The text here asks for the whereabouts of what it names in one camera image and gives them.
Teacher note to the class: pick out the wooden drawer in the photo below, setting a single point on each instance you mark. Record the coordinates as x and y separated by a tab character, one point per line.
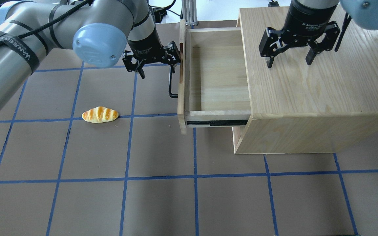
212	89

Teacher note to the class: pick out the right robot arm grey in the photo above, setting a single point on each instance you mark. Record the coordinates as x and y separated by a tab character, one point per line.
363	12

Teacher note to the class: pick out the aluminium profile post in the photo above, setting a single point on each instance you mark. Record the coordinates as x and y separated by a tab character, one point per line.
189	12

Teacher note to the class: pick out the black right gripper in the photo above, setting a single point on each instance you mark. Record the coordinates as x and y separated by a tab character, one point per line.
305	20

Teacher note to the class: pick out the black drawer handle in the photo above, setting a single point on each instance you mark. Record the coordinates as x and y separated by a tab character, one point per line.
170	83

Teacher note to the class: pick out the light wooden drawer cabinet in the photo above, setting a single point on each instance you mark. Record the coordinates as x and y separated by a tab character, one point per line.
299	108

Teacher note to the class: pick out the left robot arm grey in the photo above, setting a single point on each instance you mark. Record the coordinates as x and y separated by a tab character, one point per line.
100	32

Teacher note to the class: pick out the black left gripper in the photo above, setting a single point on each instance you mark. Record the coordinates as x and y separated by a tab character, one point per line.
145	48

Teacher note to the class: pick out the toy bread roll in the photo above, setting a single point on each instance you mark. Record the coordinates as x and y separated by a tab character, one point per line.
100	115

